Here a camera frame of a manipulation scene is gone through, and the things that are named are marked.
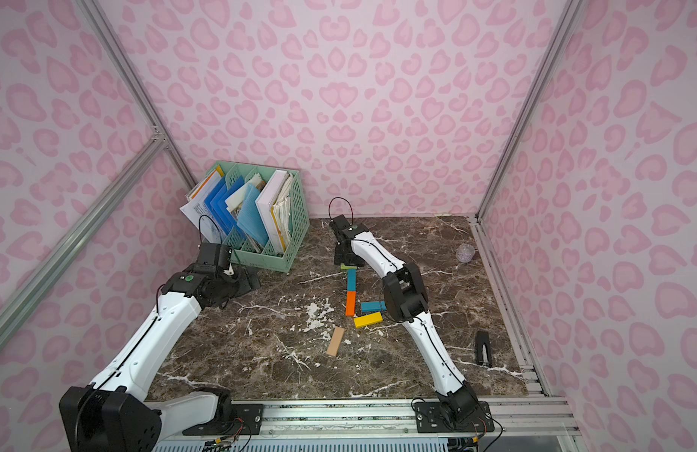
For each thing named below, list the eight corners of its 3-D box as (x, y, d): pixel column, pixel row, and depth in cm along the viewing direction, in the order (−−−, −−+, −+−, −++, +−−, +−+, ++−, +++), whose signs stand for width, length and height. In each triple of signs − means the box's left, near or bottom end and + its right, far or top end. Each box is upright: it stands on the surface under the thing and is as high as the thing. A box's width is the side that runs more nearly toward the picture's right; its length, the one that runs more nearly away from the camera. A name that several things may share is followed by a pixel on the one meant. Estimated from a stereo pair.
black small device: (476, 364, 84) (479, 361, 82) (475, 332, 90) (478, 328, 88) (488, 367, 83) (491, 364, 81) (486, 334, 90) (489, 331, 88)
